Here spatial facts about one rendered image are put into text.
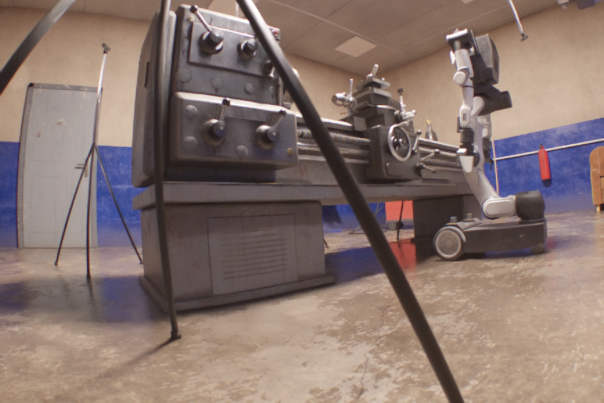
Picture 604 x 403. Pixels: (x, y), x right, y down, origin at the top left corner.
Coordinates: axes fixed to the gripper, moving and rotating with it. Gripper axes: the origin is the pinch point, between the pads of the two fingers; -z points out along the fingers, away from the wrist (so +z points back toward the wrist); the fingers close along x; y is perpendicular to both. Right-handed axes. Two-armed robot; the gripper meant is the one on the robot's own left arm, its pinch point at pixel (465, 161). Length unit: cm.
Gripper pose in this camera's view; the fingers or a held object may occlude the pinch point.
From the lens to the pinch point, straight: 194.9
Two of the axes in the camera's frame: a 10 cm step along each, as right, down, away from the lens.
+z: 0.8, -10.0, -0.3
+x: -6.7, -0.7, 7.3
